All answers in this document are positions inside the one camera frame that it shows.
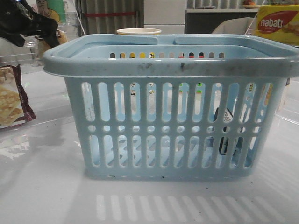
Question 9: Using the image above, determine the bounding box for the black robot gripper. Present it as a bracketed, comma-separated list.
[0, 0, 59, 48]

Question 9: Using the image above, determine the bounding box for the clear acrylic shelf right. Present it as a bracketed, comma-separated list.
[244, 18, 299, 124]

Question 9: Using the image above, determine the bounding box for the dark tissue pack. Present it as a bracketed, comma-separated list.
[205, 107, 233, 155]

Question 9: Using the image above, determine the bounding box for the yellow nabati wafer box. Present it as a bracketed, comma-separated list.
[252, 5, 299, 46]

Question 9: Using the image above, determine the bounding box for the clear acrylic shelf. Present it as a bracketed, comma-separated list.
[244, 18, 299, 124]
[0, 11, 85, 74]

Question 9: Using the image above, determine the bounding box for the light blue plastic basket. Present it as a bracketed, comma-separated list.
[42, 34, 299, 182]

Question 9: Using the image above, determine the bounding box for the yellow paper cup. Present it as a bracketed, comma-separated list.
[116, 28, 162, 35]

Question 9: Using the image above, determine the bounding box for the green cartoon snack package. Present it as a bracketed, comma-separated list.
[36, 0, 66, 24]

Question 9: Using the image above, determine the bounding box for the white cabinet background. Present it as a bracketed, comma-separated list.
[143, 0, 187, 34]

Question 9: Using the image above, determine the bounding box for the clear acrylic shelf left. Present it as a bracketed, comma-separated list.
[0, 11, 85, 74]

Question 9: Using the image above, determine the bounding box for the brown cracker package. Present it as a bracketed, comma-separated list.
[0, 65, 36, 129]

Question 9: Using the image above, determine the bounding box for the beige chair background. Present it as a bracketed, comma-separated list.
[212, 17, 255, 35]

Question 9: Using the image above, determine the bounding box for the packaged bread bun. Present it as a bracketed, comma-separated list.
[36, 29, 68, 57]

